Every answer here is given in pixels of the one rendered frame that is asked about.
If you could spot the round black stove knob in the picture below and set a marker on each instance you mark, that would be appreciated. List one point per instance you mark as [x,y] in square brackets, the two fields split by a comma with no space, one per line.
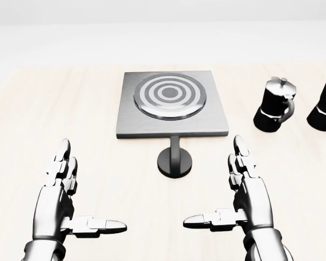
[175,163]

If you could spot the black silver moka pot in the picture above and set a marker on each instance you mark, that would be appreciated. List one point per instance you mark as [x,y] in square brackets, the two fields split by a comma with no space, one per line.
[323,106]
[275,106]

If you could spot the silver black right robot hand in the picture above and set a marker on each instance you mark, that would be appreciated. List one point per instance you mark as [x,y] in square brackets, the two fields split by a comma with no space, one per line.
[256,201]

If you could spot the flat grey stove plate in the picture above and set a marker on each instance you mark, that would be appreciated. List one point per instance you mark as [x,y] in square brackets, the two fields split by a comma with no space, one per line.
[170,103]

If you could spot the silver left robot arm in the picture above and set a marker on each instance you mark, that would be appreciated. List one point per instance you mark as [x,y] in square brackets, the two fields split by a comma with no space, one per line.
[42,250]

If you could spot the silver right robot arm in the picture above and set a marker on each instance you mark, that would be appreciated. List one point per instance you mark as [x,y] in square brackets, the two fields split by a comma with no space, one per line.
[267,244]

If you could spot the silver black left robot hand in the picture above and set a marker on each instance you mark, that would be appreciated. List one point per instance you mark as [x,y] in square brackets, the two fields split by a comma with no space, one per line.
[50,206]

